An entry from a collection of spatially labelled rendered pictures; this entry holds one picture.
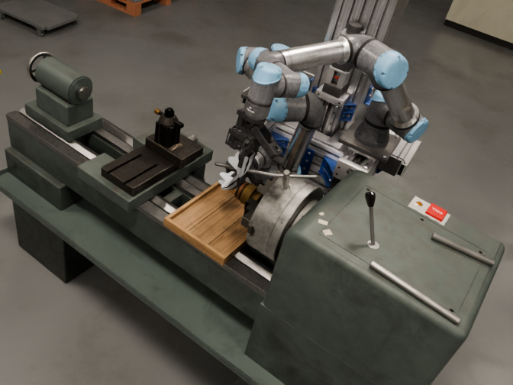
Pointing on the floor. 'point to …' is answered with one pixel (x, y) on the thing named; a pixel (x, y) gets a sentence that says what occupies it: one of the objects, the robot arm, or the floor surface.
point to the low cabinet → (483, 20)
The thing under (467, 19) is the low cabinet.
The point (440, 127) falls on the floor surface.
